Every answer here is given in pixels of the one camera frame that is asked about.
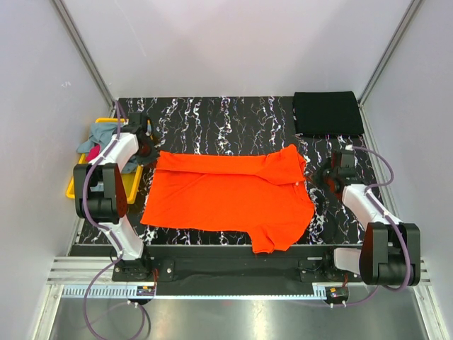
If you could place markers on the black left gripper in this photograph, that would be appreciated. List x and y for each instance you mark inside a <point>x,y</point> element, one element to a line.
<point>151,159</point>

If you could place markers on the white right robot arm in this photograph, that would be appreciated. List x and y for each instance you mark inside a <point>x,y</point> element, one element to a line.
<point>390,252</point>

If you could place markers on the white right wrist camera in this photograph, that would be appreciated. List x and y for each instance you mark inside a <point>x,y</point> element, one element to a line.
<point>343,163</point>

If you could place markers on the aluminium frame rail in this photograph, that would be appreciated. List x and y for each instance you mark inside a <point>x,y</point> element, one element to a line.
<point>167,292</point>

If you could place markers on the pink crumpled garment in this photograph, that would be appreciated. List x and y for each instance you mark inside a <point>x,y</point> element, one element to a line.
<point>93,153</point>

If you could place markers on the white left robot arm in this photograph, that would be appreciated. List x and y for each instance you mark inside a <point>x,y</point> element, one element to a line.
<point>110,216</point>

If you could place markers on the folded black t-shirt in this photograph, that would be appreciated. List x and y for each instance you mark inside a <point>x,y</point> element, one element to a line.
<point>327,113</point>

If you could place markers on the grey-blue crumpled t-shirt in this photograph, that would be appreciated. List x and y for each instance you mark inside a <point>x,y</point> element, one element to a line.
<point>102,136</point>

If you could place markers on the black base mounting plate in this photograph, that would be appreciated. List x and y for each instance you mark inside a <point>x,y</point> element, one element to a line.
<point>231,266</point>

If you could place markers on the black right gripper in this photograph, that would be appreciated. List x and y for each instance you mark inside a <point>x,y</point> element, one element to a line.
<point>318,173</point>

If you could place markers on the orange t-shirt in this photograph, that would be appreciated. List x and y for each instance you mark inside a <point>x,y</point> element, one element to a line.
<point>264,196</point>

